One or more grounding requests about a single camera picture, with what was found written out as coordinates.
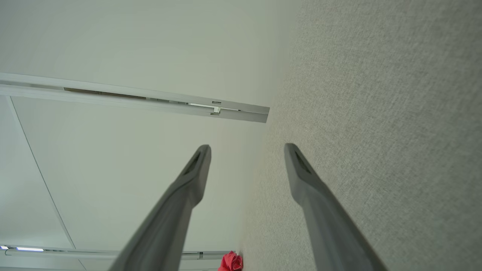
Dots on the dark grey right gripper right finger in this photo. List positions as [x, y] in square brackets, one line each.
[331, 226]

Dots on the red shirt with white sleeves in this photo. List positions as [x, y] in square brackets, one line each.
[230, 262]

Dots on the grey double-tube frame post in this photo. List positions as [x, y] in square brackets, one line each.
[244, 113]

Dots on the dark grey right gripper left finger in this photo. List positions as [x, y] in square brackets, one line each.
[165, 226]

